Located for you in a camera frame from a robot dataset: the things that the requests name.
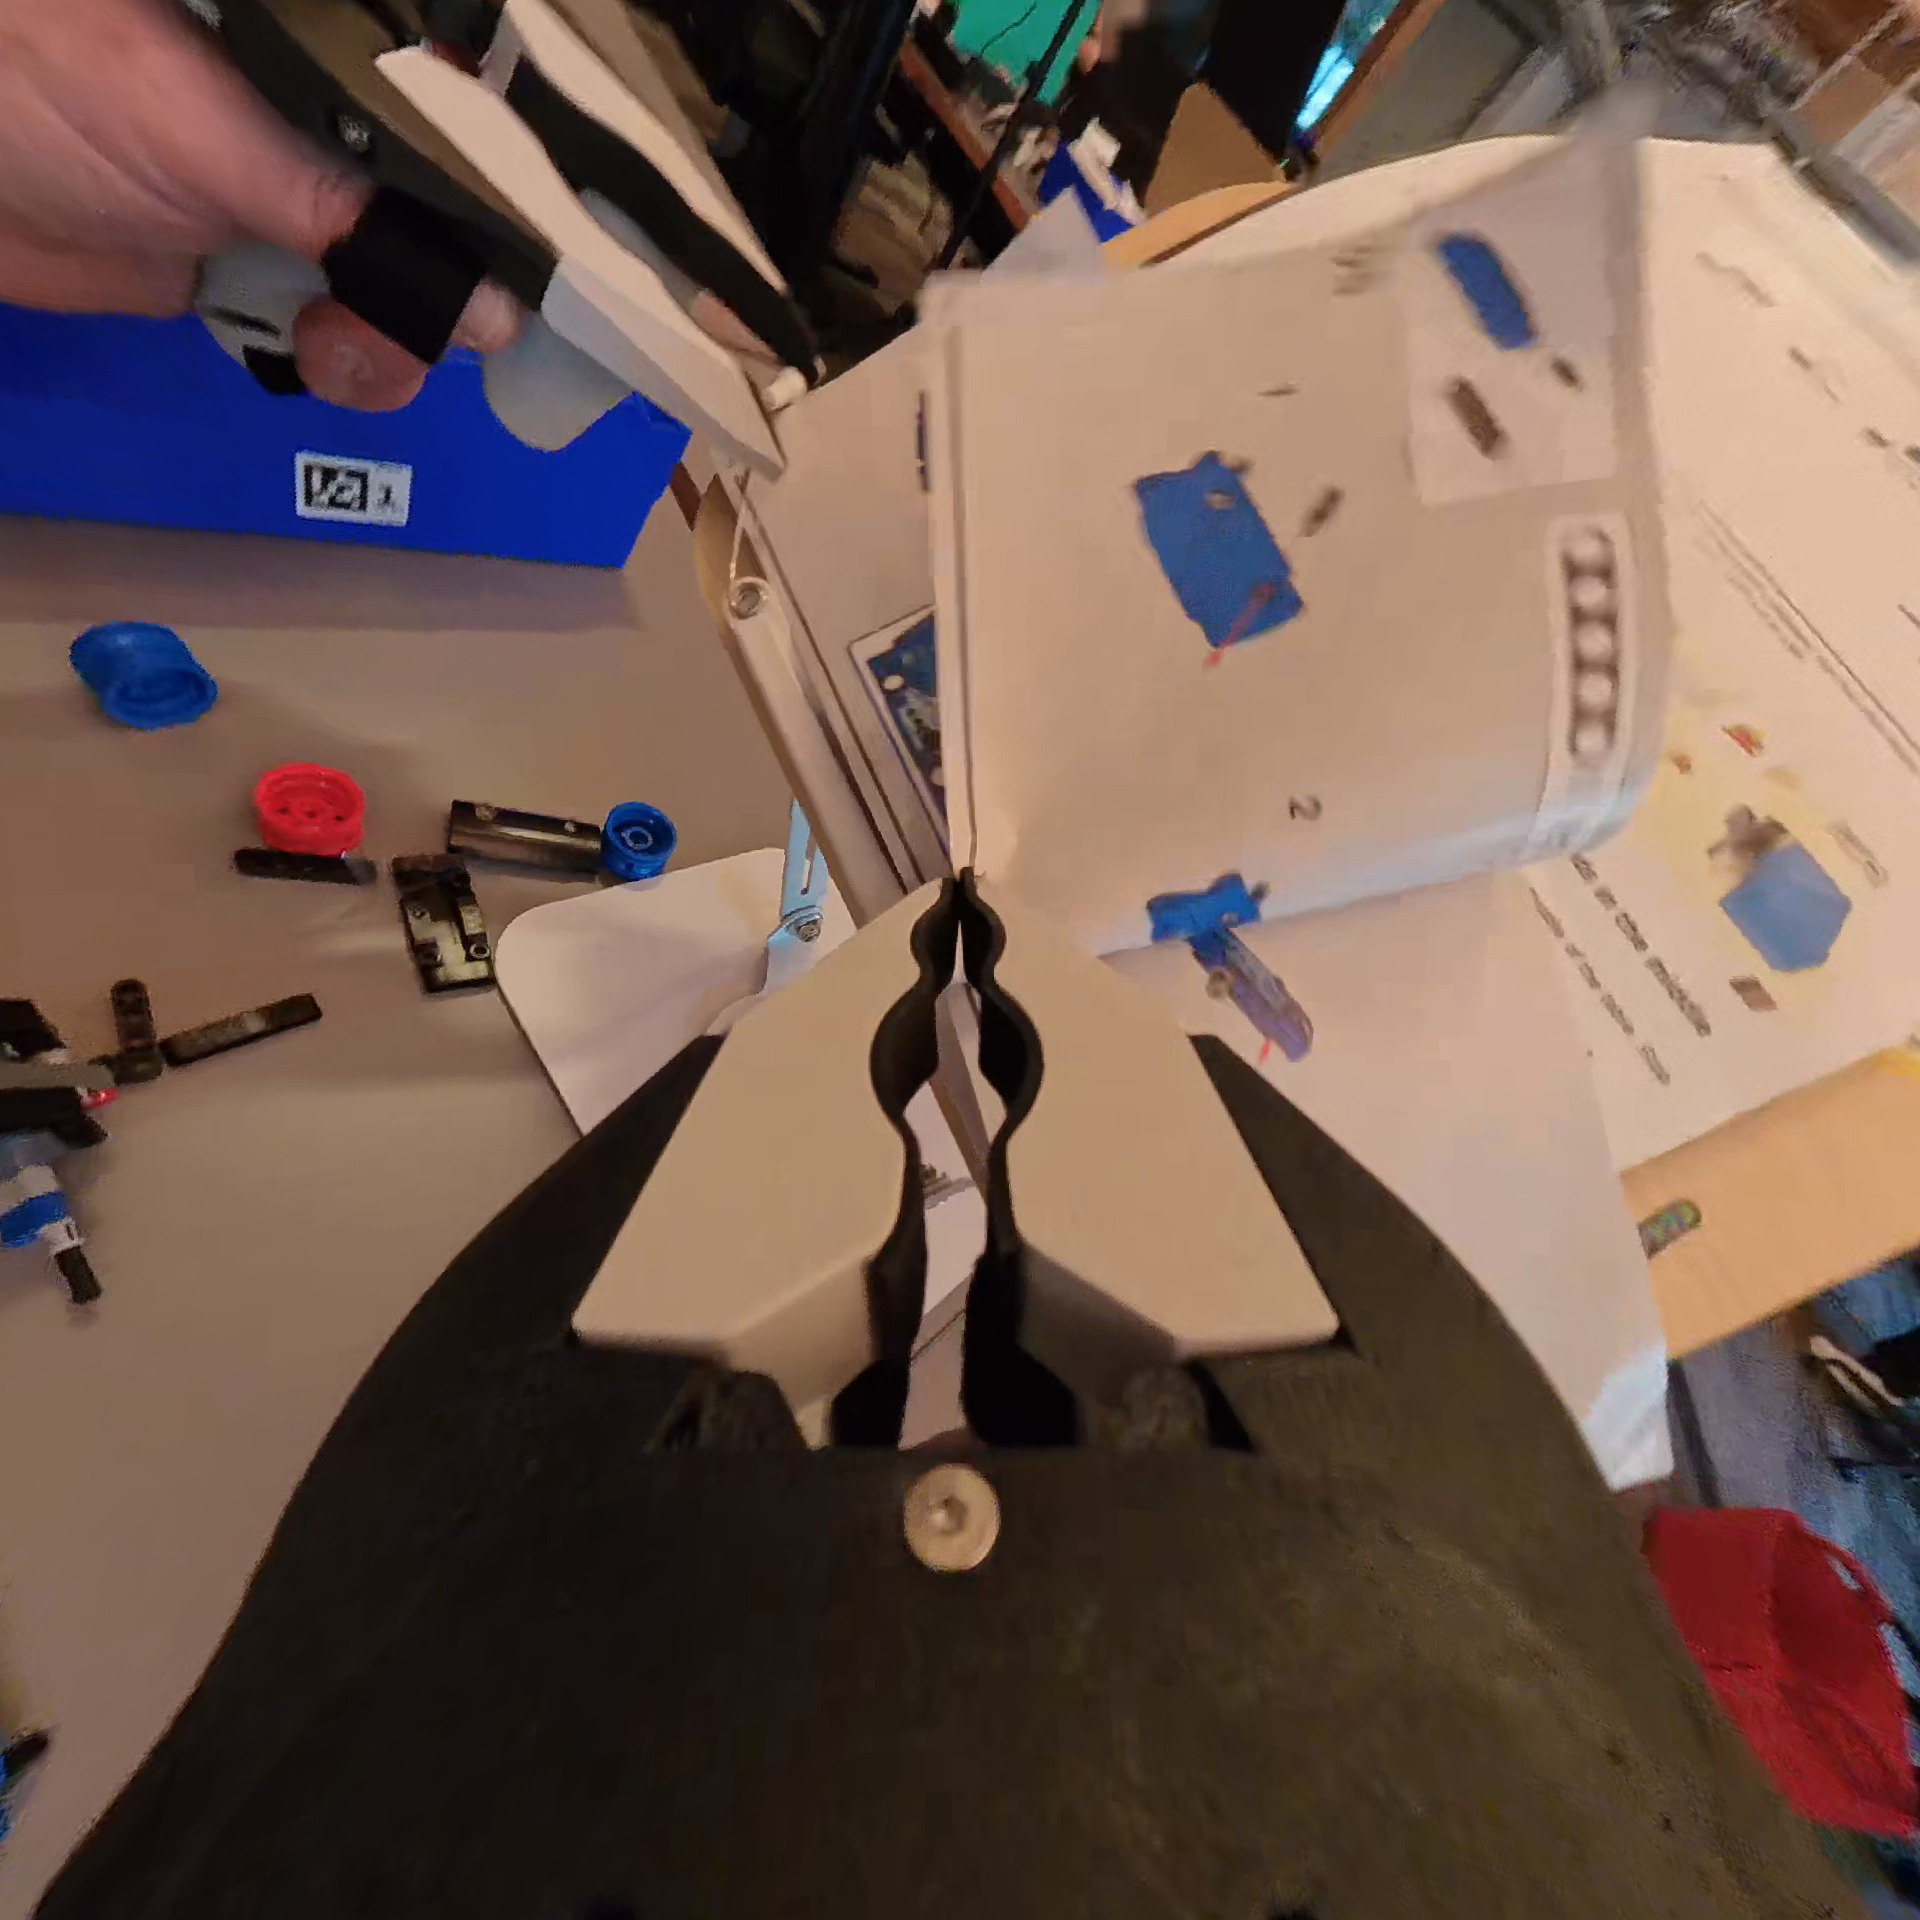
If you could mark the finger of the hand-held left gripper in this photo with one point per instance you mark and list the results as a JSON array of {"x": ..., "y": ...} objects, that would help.
[
  {"x": 661, "y": 165},
  {"x": 601, "y": 285}
]

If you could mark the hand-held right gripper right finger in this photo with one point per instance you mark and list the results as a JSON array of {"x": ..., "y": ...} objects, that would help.
[{"x": 1155, "y": 1201}]

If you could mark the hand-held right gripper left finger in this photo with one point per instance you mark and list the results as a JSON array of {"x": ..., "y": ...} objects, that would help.
[{"x": 751, "y": 1201}]

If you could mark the instruction booklet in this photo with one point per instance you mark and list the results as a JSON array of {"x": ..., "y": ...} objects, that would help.
[{"x": 1274, "y": 674}]

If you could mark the grey desk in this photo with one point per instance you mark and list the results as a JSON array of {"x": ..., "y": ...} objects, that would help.
[{"x": 301, "y": 1351}]

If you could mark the person's left hand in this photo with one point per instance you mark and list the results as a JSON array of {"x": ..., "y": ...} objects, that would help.
[{"x": 135, "y": 165}]

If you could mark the blue wheel rim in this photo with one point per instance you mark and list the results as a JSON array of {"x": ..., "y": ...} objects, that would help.
[
  {"x": 638, "y": 841},
  {"x": 142, "y": 674}
]

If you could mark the blue storage bin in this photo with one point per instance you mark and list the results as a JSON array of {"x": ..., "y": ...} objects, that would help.
[{"x": 151, "y": 450}]

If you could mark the black beam with holes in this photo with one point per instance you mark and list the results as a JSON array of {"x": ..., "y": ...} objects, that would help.
[{"x": 524, "y": 837}]

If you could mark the short black beam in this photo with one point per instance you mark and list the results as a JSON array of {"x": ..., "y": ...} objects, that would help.
[{"x": 241, "y": 1030}]

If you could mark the flat black beam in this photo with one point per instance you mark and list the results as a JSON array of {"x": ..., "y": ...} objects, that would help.
[{"x": 308, "y": 867}]

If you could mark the red wheel rim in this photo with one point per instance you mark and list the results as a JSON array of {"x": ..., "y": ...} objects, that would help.
[{"x": 308, "y": 807}]

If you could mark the red cloth bag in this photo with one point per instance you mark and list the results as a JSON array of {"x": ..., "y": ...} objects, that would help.
[{"x": 1785, "y": 1664}]

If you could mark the large printed instruction sheet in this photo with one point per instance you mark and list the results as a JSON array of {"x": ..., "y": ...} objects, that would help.
[{"x": 1785, "y": 601}]

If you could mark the black frame piece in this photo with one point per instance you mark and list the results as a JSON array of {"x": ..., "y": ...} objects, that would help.
[{"x": 443, "y": 922}]

